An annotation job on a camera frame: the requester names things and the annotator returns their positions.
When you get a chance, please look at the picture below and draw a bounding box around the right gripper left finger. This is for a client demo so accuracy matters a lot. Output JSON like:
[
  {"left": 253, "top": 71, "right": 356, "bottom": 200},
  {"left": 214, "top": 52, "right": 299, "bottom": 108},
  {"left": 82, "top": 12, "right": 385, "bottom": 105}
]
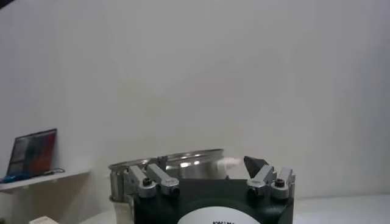
[{"left": 123, "top": 155, "right": 180, "bottom": 198}]

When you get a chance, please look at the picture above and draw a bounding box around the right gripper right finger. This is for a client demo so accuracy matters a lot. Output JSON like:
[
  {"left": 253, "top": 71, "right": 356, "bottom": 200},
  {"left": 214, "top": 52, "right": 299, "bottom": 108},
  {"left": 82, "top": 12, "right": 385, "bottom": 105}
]
[{"left": 243, "top": 155, "right": 296, "bottom": 200}]

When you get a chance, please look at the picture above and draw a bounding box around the stainless steel steamer basket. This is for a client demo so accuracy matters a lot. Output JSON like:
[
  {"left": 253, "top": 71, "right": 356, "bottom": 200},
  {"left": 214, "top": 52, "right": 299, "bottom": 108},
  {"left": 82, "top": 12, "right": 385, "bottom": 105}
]
[{"left": 108, "top": 148, "right": 225, "bottom": 203}]

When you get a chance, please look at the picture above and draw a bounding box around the white electric cooker pot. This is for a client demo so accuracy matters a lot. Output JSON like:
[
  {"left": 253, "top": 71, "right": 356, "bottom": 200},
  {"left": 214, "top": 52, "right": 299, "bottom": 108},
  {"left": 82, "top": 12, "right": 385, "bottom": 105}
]
[{"left": 109, "top": 156, "right": 244, "bottom": 224}]

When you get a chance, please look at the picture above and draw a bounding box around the white side desk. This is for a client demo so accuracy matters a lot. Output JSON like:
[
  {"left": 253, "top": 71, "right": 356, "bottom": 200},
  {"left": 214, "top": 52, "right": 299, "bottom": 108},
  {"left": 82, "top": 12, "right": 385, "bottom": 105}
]
[{"left": 0, "top": 169, "right": 91, "bottom": 195}]

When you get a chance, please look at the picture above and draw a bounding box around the black laptop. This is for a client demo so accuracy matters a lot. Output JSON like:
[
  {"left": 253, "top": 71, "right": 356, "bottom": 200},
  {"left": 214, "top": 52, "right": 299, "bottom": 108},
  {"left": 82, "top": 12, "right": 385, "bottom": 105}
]
[{"left": 5, "top": 128, "right": 58, "bottom": 178}]

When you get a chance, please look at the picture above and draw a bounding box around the blue computer mouse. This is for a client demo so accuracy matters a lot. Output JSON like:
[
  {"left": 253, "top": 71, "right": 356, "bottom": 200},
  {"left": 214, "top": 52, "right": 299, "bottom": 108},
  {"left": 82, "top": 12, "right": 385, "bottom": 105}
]
[{"left": 1, "top": 172, "right": 31, "bottom": 184}]

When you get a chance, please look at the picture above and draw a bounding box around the black earphone cable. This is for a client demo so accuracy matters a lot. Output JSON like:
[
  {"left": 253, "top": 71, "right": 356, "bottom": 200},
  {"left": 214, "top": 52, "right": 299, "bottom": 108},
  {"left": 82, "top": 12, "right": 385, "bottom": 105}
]
[{"left": 42, "top": 167, "right": 66, "bottom": 177}]

